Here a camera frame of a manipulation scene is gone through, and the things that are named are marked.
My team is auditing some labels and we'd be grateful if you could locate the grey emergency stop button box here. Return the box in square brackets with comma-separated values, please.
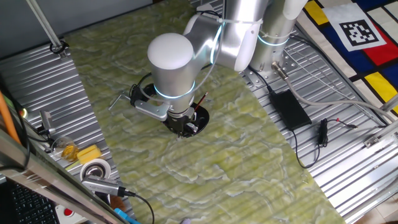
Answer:
[55, 203, 90, 224]

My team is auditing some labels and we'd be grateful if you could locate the white fiducial marker sheet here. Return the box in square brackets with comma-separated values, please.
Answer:
[322, 2, 388, 52]

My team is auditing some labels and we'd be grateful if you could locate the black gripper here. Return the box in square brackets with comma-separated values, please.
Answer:
[162, 113, 200, 139]

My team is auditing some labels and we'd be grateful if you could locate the glass beaker with yellow liquid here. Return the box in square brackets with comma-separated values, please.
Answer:
[60, 144, 80, 163]

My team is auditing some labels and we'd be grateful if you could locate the aluminium frame pole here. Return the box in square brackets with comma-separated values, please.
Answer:
[25, 0, 70, 60]

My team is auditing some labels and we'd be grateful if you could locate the black keyboard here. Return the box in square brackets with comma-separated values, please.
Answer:
[0, 179, 62, 224]

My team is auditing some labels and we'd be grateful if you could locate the red pencil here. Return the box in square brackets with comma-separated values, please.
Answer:
[193, 91, 209, 112]

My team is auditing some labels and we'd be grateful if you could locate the green marble pattern mat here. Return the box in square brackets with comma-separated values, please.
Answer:
[63, 0, 348, 224]

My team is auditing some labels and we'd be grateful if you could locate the yellow sponge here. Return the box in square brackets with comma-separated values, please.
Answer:
[76, 144, 103, 166]

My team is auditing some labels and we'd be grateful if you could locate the colourful block pattern board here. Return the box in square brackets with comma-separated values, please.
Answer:
[296, 0, 398, 115]

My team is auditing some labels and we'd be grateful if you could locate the thick grey robot cable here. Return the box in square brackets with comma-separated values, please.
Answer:
[271, 61, 398, 123]

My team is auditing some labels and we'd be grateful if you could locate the blue handled brown brush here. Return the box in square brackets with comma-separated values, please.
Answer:
[109, 195, 141, 224]

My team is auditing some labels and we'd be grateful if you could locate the aluminium profile rail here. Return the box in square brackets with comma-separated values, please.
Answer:
[363, 92, 398, 149]

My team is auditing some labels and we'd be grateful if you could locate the black power cord with plug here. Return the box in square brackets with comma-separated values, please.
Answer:
[248, 66, 276, 94]

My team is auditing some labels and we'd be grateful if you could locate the orange tube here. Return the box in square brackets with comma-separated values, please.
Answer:
[0, 89, 22, 146]

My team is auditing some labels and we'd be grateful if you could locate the black adapter output cable bundle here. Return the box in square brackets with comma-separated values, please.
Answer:
[291, 117, 359, 170]

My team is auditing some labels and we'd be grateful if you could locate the black metal C-clamp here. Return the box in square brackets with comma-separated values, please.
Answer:
[108, 82, 210, 138]

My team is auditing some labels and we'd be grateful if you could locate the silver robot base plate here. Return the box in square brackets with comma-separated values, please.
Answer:
[241, 46, 300, 88]

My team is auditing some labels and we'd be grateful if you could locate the black power adapter brick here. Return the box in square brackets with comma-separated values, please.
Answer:
[268, 89, 313, 131]

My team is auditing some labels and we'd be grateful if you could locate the aluminium frame bar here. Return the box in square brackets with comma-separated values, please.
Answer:
[0, 128, 126, 224]

